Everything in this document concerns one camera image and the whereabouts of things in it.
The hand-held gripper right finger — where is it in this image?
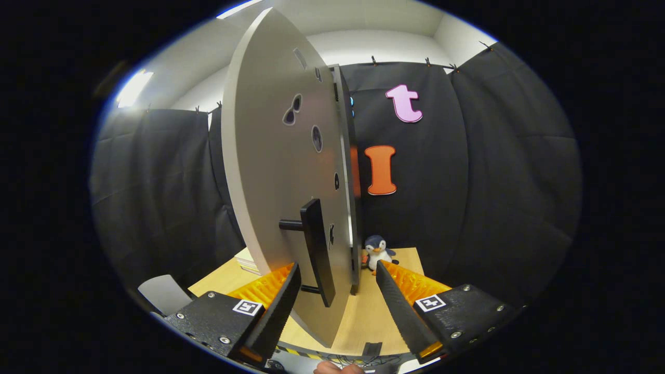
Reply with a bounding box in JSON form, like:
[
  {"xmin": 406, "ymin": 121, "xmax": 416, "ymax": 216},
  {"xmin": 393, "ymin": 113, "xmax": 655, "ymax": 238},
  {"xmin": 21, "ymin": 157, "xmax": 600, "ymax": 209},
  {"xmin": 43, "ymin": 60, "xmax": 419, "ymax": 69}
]
[{"xmin": 375, "ymin": 260, "xmax": 521, "ymax": 364}]

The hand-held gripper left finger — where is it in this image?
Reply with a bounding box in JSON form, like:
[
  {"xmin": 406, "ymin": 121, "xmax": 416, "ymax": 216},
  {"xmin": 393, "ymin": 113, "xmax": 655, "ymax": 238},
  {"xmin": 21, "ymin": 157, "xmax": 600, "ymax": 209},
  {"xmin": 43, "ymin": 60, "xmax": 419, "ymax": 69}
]
[{"xmin": 163, "ymin": 262, "xmax": 302, "ymax": 367}]

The dark grey shoe cabinet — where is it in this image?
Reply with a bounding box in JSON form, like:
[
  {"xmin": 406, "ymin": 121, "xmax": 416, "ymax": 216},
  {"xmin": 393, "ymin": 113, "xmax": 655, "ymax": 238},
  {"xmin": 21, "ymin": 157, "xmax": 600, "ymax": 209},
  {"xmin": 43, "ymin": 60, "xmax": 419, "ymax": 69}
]
[{"xmin": 331, "ymin": 64, "xmax": 365, "ymax": 296}]

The stack of books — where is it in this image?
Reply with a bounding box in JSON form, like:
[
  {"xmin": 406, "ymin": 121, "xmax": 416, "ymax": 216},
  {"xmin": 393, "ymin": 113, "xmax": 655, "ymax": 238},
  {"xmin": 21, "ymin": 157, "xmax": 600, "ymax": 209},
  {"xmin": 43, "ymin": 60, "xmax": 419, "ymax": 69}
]
[{"xmin": 234, "ymin": 247, "xmax": 267, "ymax": 276}]

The penguin plush toy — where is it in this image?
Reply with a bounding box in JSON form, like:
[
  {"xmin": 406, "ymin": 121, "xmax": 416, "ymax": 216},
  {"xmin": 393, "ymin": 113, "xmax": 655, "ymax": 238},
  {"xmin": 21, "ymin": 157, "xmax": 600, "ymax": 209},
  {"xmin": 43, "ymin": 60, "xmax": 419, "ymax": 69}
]
[{"xmin": 362, "ymin": 235, "xmax": 400, "ymax": 276}]

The grey chair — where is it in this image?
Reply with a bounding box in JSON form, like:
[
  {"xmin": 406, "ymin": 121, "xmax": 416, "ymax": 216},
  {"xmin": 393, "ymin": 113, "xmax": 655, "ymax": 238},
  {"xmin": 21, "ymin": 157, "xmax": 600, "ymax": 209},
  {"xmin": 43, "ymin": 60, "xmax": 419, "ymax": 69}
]
[{"xmin": 138, "ymin": 274, "xmax": 194, "ymax": 316}]

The black backdrop cloth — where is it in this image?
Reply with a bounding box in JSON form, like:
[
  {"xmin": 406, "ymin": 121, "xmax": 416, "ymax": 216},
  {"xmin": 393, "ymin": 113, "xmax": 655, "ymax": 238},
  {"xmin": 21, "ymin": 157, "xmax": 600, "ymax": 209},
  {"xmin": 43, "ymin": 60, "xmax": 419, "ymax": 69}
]
[{"xmin": 88, "ymin": 42, "xmax": 582, "ymax": 312}]

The long ceiling light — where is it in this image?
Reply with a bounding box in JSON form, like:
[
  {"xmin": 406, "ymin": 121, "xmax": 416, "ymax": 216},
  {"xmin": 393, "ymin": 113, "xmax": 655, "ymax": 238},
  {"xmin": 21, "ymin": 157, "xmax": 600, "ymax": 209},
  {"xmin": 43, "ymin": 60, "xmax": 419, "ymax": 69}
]
[
  {"xmin": 117, "ymin": 69, "xmax": 154, "ymax": 108},
  {"xmin": 216, "ymin": 0, "xmax": 263, "ymax": 20}
]

